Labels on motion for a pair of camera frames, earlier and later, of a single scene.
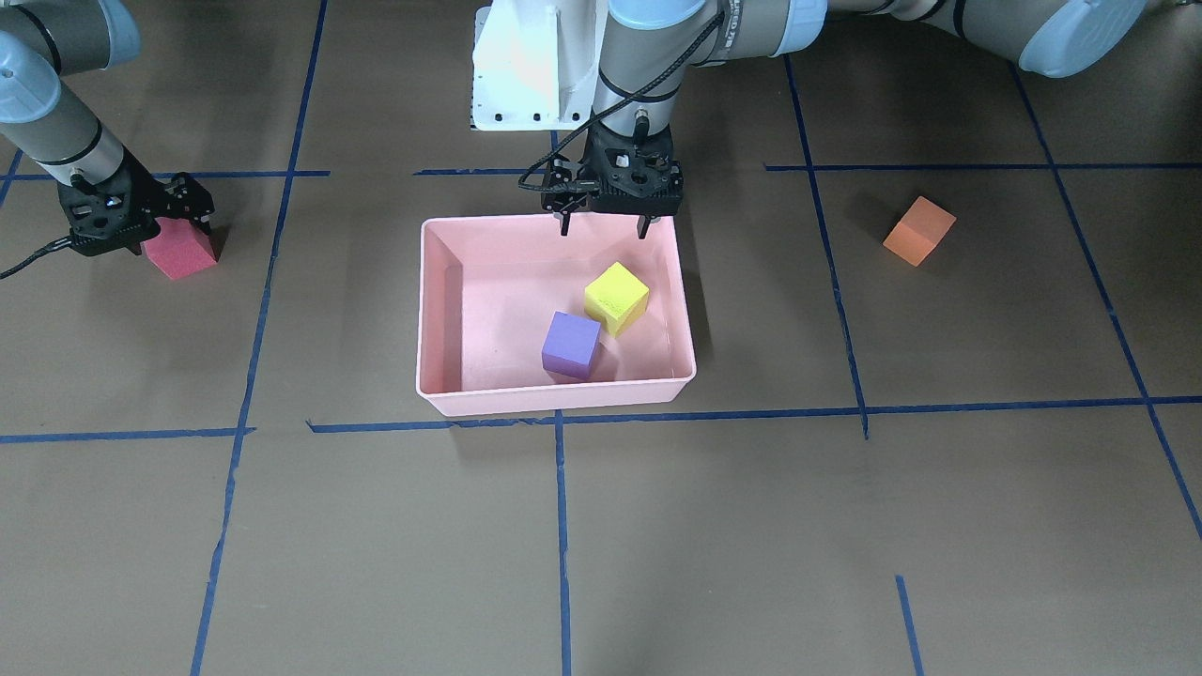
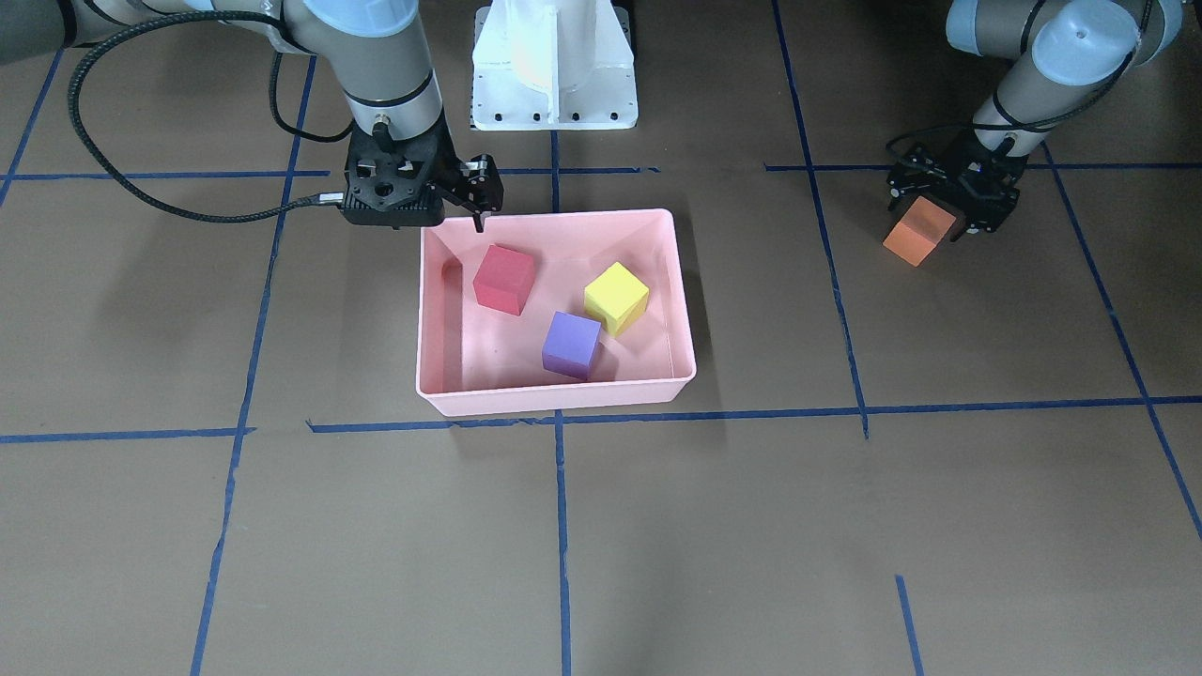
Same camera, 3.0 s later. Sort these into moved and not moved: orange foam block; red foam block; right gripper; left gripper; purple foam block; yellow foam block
Moved: left gripper; red foam block; right gripper
Not moved: purple foam block; orange foam block; yellow foam block
